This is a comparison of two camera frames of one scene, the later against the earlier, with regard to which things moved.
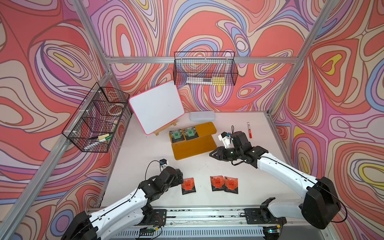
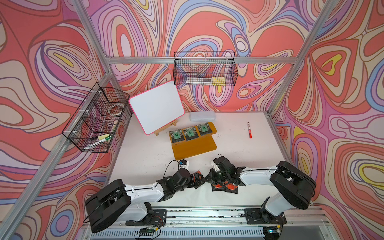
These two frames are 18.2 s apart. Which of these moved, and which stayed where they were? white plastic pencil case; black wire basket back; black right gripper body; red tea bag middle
Moved: black right gripper body
Stayed: black wire basket back; white plastic pencil case; red tea bag middle
